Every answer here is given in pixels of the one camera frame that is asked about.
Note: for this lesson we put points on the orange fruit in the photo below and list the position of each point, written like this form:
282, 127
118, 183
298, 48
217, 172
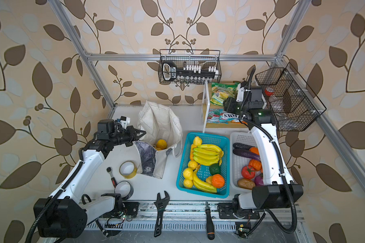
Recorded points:
218, 181

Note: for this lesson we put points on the banana bunch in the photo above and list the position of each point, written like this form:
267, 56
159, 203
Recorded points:
203, 186
208, 154

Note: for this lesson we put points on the green avocado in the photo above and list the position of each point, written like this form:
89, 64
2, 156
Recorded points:
214, 169

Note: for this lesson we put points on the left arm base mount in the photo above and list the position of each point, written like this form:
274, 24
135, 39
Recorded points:
112, 223

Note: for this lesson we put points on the black wire basket right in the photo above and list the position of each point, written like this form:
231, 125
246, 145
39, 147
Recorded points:
302, 105

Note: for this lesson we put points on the small red handled ratchet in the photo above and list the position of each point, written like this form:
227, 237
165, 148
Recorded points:
113, 180

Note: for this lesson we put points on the black wire basket centre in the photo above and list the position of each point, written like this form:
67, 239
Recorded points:
205, 58

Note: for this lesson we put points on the black socket wrench set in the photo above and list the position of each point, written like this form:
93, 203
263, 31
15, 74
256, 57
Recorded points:
188, 73

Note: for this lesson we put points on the purple onion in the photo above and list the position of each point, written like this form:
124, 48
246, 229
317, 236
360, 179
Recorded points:
258, 180

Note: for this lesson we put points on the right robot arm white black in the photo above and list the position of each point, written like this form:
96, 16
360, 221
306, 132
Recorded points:
279, 189

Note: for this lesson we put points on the white plastic basket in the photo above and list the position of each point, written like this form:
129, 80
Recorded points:
246, 161

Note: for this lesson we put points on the black adjustable wrench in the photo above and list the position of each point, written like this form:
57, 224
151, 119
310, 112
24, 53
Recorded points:
160, 204

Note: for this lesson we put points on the black tape roll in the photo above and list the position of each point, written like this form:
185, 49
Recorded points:
124, 189

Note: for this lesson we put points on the black wire basket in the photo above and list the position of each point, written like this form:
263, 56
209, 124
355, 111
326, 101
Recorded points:
205, 58
302, 105

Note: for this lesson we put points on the Fox's candy bag left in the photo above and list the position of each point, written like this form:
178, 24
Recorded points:
219, 116

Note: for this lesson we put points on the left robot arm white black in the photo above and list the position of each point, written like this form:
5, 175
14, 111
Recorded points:
62, 215

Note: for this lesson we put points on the brown potato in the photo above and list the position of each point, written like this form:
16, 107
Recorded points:
246, 183

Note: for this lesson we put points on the white canvas tote bag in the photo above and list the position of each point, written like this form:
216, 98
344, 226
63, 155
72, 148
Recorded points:
163, 138

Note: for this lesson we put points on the purple eggplant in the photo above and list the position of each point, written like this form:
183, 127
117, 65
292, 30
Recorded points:
246, 154

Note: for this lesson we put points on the dark eggplant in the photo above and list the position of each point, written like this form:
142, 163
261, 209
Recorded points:
242, 146

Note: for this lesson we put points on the upper banana bunch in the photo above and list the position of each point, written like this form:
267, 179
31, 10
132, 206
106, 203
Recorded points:
208, 154

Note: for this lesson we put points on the yellow tape roll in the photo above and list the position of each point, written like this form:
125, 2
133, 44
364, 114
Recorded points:
128, 169

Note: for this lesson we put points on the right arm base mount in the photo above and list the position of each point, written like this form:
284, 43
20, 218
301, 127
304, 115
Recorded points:
251, 219

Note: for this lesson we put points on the white wooden two-tier shelf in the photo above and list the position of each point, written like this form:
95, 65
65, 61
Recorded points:
243, 120

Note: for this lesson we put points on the teal plastic basket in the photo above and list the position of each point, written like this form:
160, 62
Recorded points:
203, 171

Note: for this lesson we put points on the black orange screwdriver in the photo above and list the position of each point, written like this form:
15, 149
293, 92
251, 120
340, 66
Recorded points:
210, 229

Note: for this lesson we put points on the orange mango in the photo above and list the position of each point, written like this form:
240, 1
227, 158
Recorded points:
192, 151

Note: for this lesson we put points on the lower banana bunch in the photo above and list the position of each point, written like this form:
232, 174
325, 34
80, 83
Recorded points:
203, 186

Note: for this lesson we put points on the small orange pumpkin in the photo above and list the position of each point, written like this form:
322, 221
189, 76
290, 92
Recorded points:
257, 165

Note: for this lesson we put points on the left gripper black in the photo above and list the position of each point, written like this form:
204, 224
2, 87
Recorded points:
132, 136

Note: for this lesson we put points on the green snack bag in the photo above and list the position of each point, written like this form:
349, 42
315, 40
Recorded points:
220, 92

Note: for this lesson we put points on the orange carrot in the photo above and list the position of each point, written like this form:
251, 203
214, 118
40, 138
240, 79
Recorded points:
254, 150

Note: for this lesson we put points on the plastic bottle red cap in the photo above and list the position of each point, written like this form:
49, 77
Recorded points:
276, 103

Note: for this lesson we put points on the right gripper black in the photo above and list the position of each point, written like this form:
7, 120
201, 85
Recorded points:
230, 104

